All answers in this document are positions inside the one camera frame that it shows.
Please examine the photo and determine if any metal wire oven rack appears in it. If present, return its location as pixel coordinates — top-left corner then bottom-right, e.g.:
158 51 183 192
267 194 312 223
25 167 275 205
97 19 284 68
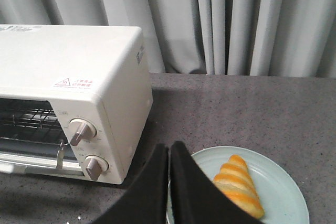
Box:
1 109 61 130

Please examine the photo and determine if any beige oven knob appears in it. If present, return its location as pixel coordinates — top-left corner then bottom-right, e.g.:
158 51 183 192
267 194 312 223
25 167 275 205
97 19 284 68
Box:
84 155 109 181
68 119 97 146

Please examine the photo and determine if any upper beige oven knob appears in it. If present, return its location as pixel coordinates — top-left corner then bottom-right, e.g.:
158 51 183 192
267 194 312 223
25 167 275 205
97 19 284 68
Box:
68 119 97 146

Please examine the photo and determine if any golden striped croissant bread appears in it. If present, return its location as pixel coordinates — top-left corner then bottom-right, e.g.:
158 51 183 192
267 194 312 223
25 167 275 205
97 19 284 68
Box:
213 154 265 219

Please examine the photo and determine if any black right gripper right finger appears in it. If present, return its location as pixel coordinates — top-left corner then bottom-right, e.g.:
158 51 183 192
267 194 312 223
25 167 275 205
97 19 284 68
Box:
170 141 260 223

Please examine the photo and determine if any oven glass door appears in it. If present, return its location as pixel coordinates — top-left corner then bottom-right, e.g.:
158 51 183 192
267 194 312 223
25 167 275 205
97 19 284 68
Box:
1 138 84 177

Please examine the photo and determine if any light green round plate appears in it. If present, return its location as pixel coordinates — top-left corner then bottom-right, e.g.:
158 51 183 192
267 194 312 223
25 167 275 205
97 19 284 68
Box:
192 146 310 223

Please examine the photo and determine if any lower beige oven knob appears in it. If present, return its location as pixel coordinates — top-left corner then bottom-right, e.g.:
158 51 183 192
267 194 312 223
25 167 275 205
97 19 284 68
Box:
84 155 109 181

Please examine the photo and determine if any grey curtain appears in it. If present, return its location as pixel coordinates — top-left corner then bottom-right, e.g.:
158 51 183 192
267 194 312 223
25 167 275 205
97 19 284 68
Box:
1 0 335 78

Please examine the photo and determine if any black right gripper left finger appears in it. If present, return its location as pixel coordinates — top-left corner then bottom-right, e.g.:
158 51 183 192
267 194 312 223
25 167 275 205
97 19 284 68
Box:
93 144 169 223

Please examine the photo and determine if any white toaster oven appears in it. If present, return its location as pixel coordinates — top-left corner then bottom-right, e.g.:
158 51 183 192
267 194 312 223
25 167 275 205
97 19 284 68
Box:
1 24 153 184

